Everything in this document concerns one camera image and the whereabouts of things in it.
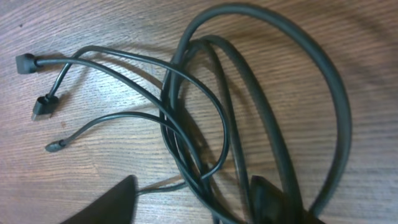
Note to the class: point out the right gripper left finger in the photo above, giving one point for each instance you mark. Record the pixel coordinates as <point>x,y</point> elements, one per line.
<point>117,205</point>

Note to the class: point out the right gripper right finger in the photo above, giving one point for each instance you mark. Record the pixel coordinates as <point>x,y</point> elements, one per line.
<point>273,205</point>

